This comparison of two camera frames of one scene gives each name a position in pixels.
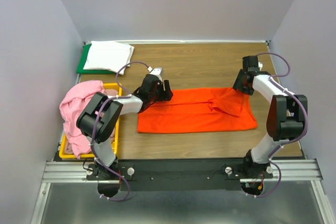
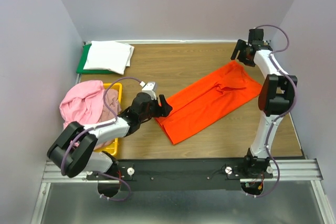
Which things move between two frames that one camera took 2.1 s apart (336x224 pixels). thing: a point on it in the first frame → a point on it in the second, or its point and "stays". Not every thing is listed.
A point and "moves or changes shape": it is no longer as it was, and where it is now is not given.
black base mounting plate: (179, 174) stays
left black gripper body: (158, 95) → (153, 111)
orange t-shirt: (199, 109) moves or changes shape
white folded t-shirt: (109, 55) stays
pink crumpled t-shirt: (71, 106) stays
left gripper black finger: (167, 94) → (165, 108)
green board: (84, 53) stays
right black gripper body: (239, 85) → (249, 63)
